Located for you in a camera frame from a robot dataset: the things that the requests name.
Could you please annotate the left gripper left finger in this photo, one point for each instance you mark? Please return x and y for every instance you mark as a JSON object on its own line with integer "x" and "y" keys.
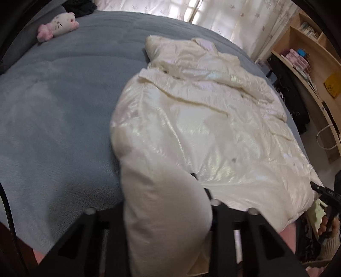
{"x": 95, "y": 245}

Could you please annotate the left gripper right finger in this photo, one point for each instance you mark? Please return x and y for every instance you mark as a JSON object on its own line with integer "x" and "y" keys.
{"x": 228, "y": 242}

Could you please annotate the white shiny puffer jacket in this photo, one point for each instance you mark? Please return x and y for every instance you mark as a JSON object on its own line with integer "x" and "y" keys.
{"x": 193, "y": 125}

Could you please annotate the black clothing pile at headboard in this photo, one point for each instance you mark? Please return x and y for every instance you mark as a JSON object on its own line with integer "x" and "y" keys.
{"x": 80, "y": 7}

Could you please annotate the person right hand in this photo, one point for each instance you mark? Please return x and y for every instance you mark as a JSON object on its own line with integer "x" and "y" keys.
{"x": 323, "y": 226}

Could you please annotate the yellow envelope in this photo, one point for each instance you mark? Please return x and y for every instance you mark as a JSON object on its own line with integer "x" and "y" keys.
{"x": 333, "y": 84}

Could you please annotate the black white patterned garment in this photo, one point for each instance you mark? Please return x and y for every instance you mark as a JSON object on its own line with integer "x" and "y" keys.
{"x": 284, "y": 82}

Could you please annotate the pink boxes stack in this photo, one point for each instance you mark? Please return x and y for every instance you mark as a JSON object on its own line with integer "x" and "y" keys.
{"x": 297, "y": 61}

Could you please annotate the blue small box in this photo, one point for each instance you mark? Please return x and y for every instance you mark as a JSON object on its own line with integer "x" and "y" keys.
{"x": 301, "y": 52}

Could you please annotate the wooden bookshelf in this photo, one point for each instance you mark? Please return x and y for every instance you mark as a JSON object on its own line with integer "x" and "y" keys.
{"x": 323, "y": 109}

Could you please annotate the blue-grey bed blanket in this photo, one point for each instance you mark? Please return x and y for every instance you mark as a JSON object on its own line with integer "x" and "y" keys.
{"x": 57, "y": 102}

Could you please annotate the white floral curtain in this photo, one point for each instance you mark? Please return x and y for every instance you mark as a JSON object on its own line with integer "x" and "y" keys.
{"x": 253, "y": 25}

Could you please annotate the hello kitty plush toy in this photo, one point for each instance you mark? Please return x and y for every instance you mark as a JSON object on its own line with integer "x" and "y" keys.
{"x": 61, "y": 24}

